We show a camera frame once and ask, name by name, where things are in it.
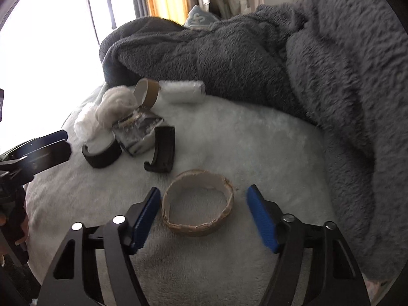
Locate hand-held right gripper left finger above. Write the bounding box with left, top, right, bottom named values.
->
left=38, top=186, right=161, bottom=306

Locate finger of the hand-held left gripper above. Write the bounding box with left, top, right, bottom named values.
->
left=0, top=141, right=71, bottom=185
left=0, top=130, right=68, bottom=163

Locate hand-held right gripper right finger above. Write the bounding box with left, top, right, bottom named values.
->
left=247, top=184, right=372, bottom=306

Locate white tissue wad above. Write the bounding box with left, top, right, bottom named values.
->
left=74, top=107, right=115, bottom=154

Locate cardboard tape ring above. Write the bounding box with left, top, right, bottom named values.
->
left=161, top=170, right=235, bottom=237

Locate black plastic ring piece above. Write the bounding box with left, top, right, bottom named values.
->
left=82, top=138, right=122, bottom=169

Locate black curved plastic piece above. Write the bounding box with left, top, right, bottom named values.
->
left=143, top=126, right=176, bottom=173

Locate silver foil packet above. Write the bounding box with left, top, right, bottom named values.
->
left=112, top=108, right=164, bottom=157

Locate white fluffy roll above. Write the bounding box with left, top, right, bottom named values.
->
left=158, top=80, right=206, bottom=104

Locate bed with pale fleece sheet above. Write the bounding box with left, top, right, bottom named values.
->
left=24, top=81, right=343, bottom=306

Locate dark grey fleece blanket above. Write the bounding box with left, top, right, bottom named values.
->
left=99, top=0, right=408, bottom=289

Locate light blue printed blanket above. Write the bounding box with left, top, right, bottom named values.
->
left=184, top=5, right=220, bottom=29

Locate black window door frame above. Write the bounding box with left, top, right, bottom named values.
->
left=83, top=0, right=117, bottom=43

